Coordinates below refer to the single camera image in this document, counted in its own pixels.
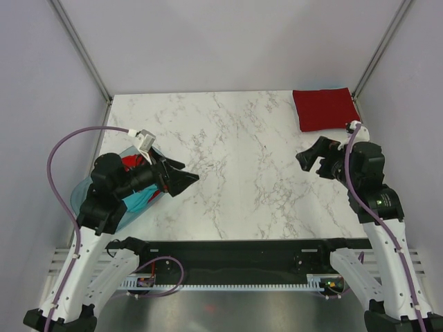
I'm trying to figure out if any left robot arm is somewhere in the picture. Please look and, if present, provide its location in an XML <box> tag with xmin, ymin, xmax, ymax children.
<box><xmin>23</xmin><ymin>151</ymin><xmax>199</xmax><ymax>331</ymax></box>

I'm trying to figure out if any red shirt in basket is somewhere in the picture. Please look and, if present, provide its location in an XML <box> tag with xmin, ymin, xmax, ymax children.
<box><xmin>121</xmin><ymin>154</ymin><xmax>152</xmax><ymax>172</ymax></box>

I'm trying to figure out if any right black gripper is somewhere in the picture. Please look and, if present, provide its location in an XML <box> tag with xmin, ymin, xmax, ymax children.
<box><xmin>296</xmin><ymin>135</ymin><xmax>361</xmax><ymax>189</ymax></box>

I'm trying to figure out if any right aluminium frame post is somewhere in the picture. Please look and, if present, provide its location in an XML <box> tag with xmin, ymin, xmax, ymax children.
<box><xmin>351</xmin><ymin>0</ymin><xmax>415</xmax><ymax>102</ymax></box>

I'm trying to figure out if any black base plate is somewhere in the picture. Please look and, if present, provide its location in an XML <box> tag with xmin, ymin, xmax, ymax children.
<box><xmin>140</xmin><ymin>238</ymin><xmax>372</xmax><ymax>286</ymax></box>

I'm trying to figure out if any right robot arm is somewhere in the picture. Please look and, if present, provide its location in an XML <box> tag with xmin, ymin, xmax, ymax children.
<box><xmin>296</xmin><ymin>136</ymin><xmax>442</xmax><ymax>331</ymax></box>

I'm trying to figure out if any aluminium frame post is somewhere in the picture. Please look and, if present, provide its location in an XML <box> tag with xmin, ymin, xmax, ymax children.
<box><xmin>351</xmin><ymin>0</ymin><xmax>415</xmax><ymax>102</ymax></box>
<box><xmin>48</xmin><ymin>0</ymin><xmax>113</xmax><ymax>105</ymax></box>

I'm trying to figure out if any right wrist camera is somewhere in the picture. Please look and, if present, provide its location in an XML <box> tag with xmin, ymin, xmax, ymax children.
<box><xmin>338</xmin><ymin>120</ymin><xmax>370</xmax><ymax>150</ymax></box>

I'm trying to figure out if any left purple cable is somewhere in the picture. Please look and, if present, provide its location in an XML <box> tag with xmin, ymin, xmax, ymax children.
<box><xmin>43</xmin><ymin>127</ymin><xmax>139</xmax><ymax>332</ymax></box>

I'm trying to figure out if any teal shirt in basket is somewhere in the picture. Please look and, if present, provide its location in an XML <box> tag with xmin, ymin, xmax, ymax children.
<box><xmin>123</xmin><ymin>185</ymin><xmax>161</xmax><ymax>213</ymax></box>

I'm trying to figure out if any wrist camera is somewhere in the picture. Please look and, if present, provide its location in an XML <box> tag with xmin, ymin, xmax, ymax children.
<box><xmin>127</xmin><ymin>129</ymin><xmax>156</xmax><ymax>164</ymax></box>
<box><xmin>338</xmin><ymin>120</ymin><xmax>370</xmax><ymax>150</ymax></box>

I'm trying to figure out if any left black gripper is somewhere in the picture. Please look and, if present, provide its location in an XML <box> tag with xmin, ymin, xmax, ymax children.
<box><xmin>116</xmin><ymin>147</ymin><xmax>199</xmax><ymax>199</ymax></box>

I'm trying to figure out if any left aluminium frame post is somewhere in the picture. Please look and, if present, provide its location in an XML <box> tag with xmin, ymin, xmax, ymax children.
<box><xmin>48</xmin><ymin>0</ymin><xmax>113</xmax><ymax>105</ymax></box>

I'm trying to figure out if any red t-shirt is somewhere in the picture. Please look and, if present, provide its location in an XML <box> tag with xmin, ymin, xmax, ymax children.
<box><xmin>292</xmin><ymin>88</ymin><xmax>360</xmax><ymax>132</ymax></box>

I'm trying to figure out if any white slotted cable duct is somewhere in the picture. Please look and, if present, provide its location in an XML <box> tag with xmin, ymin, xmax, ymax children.
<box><xmin>117</xmin><ymin>274</ymin><xmax>343</xmax><ymax>293</ymax></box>

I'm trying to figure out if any transparent blue plastic basket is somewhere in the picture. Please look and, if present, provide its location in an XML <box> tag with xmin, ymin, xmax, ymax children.
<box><xmin>75</xmin><ymin>148</ymin><xmax>166</xmax><ymax>237</ymax></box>

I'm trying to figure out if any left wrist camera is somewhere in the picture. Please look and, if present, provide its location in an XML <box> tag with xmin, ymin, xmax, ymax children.
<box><xmin>127</xmin><ymin>129</ymin><xmax>156</xmax><ymax>164</ymax></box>

